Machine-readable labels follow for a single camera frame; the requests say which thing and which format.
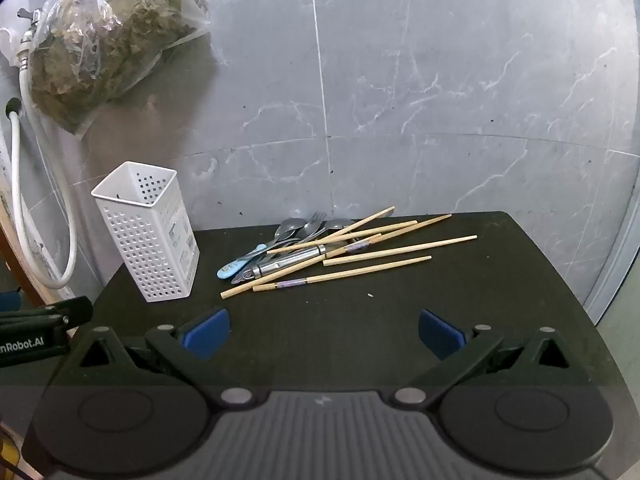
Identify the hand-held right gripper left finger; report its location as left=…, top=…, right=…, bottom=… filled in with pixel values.
left=75, top=307, right=261, bottom=409

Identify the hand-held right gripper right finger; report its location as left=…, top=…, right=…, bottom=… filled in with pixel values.
left=392, top=308, right=587, bottom=409

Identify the clear bag of dried leaves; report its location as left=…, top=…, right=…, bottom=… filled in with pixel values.
left=27, top=0, right=211, bottom=135

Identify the white perforated utensil holder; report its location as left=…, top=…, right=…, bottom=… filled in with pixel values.
left=91, top=161, right=200, bottom=303

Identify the stainless steel kitchen tool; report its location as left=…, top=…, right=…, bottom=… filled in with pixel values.
left=231, top=245, right=329, bottom=284

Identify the bundle of wooden chopsticks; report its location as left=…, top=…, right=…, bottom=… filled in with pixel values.
left=220, top=205, right=478, bottom=300

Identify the blue handled small spoon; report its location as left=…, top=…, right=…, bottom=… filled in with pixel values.
left=216, top=242, right=271, bottom=280

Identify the small white plastic bag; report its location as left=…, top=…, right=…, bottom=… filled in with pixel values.
left=0, top=27, right=22, bottom=67

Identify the metal fork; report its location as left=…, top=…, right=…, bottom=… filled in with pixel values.
left=295, top=211, right=327, bottom=246

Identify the white water hose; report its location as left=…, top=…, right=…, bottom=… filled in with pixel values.
left=0, top=30, right=79, bottom=291

